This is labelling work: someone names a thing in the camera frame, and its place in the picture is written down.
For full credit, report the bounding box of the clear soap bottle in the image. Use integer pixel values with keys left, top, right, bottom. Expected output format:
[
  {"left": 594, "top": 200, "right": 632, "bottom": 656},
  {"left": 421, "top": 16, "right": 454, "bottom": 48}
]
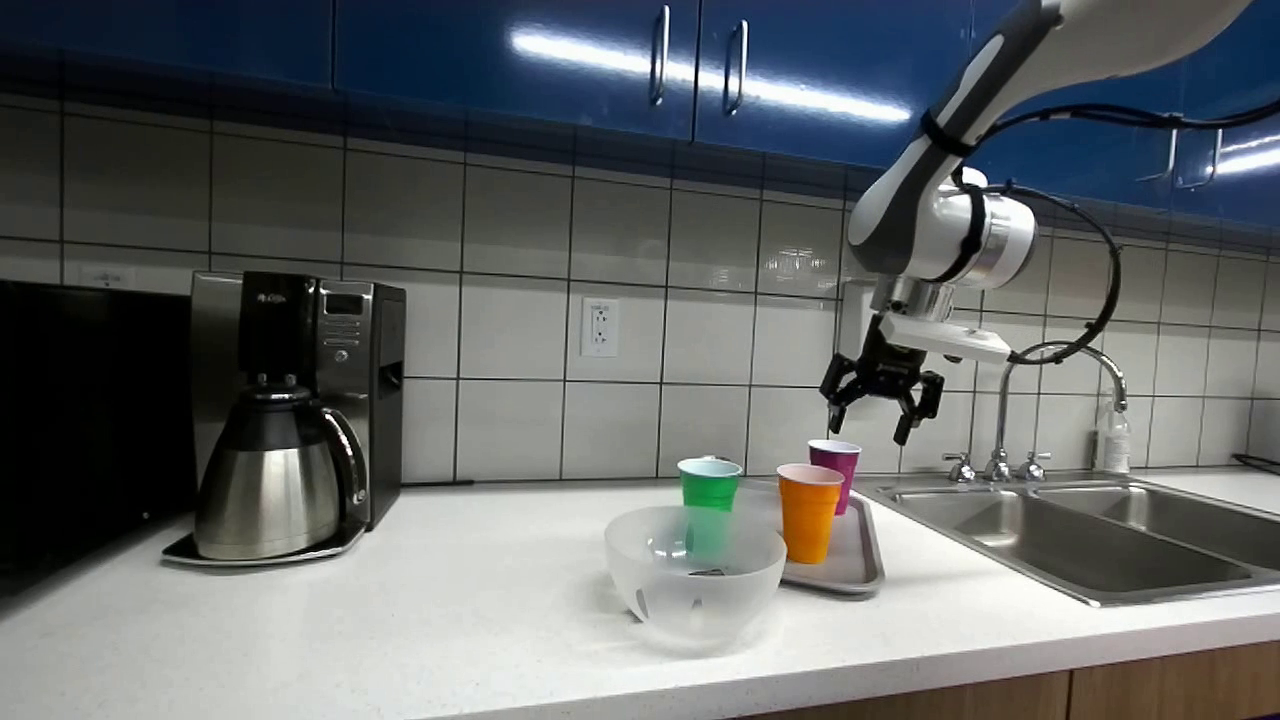
[{"left": 1093, "top": 396, "right": 1138, "bottom": 480}]

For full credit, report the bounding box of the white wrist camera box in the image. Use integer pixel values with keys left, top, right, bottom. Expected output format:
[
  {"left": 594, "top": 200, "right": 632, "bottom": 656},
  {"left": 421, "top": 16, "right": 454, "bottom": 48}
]
[{"left": 877, "top": 308, "right": 1018, "bottom": 369}]

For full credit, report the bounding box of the grey plastic tray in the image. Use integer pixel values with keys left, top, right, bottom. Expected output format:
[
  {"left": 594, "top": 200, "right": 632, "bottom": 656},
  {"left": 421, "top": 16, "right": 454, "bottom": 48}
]
[{"left": 736, "top": 480, "right": 887, "bottom": 598}]

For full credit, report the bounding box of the black silver coffee maker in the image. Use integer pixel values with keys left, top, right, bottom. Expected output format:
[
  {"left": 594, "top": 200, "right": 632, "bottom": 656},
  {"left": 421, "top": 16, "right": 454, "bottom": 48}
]
[{"left": 160, "top": 267, "right": 407, "bottom": 573}]

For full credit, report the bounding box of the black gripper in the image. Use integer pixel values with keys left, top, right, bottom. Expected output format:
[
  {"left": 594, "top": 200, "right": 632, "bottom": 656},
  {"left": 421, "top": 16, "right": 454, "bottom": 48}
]
[{"left": 817, "top": 310, "right": 950, "bottom": 453}]

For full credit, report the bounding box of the stainless steel carafe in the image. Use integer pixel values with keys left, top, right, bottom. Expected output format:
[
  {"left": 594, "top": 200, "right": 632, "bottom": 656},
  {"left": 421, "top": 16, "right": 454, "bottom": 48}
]
[{"left": 192, "top": 391, "right": 374, "bottom": 560}]

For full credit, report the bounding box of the purple plastic cup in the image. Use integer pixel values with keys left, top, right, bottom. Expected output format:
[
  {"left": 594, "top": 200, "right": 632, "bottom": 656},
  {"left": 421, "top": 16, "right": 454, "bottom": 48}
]
[{"left": 803, "top": 434, "right": 866, "bottom": 521}]

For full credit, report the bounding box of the green plastic cup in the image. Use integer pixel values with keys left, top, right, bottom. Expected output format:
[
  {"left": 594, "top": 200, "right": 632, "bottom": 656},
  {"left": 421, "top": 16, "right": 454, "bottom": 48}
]
[{"left": 671, "top": 453, "right": 749, "bottom": 573}]

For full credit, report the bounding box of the orange plastic cup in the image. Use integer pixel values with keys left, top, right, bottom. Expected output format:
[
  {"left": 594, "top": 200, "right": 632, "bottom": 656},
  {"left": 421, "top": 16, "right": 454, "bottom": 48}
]
[{"left": 771, "top": 460, "right": 847, "bottom": 568}]

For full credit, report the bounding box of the chrome gooseneck faucet spout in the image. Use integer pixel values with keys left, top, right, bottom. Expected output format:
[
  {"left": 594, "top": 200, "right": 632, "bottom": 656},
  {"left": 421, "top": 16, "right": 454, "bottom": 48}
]
[{"left": 984, "top": 337, "right": 1133, "bottom": 484}]

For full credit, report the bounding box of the white wall outlet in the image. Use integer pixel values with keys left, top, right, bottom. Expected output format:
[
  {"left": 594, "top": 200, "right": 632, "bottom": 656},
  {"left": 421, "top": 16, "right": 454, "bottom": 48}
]
[{"left": 578, "top": 290, "right": 625, "bottom": 358}]

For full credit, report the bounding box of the wooden base cabinet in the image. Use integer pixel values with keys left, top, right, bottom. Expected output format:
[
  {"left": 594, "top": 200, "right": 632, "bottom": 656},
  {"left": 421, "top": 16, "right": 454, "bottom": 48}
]
[{"left": 746, "top": 635, "right": 1280, "bottom": 720}]

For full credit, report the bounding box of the stainless steel double sink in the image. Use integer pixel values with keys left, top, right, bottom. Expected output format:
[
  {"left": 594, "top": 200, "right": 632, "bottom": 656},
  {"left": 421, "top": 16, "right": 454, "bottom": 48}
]
[{"left": 866, "top": 476, "right": 1280, "bottom": 612}]

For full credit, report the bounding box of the black microwave oven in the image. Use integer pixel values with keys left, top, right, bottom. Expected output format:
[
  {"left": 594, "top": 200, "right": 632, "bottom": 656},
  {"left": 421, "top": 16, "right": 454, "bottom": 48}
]
[{"left": 0, "top": 274, "right": 195, "bottom": 592}]

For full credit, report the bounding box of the clear plastic bowl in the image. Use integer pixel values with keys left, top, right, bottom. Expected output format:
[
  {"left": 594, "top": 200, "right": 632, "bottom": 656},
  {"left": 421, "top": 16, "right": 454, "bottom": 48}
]
[{"left": 602, "top": 500, "right": 790, "bottom": 656}]

